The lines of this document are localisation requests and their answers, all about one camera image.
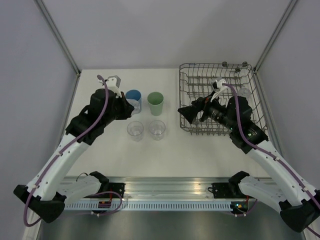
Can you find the blue plastic cup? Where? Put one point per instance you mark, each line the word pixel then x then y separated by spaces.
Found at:
pixel 134 94

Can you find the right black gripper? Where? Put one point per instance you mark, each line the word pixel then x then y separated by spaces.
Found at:
pixel 190 112

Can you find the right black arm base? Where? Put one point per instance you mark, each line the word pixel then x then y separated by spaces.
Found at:
pixel 222 190

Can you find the green plastic cup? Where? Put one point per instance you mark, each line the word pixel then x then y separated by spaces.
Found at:
pixel 155 101

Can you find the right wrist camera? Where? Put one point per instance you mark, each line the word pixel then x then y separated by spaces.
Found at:
pixel 218 87

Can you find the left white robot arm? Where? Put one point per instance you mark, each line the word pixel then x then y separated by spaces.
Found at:
pixel 44 194

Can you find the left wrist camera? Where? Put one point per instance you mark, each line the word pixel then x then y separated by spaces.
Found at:
pixel 112 83

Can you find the aluminium mounting rail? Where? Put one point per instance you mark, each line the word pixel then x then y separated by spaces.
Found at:
pixel 167 188

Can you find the white slotted cable duct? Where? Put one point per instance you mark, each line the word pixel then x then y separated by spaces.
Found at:
pixel 94 205

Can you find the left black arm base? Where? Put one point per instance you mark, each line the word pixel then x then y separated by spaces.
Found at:
pixel 117 187

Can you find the left aluminium frame post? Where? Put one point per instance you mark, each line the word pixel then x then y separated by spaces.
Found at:
pixel 57 35

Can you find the aluminium frame post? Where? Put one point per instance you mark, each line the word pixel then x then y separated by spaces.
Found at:
pixel 57 35
pixel 276 32

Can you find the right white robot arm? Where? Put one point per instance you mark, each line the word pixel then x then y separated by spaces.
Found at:
pixel 298 202

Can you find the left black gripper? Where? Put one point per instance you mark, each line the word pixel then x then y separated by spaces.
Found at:
pixel 127 108

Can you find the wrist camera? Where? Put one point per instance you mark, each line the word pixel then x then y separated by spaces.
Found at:
pixel 112 83
pixel 218 87

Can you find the grey wire dish rack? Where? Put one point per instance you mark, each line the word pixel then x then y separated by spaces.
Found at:
pixel 195 81

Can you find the right aluminium frame post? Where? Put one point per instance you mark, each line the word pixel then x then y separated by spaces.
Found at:
pixel 276 32

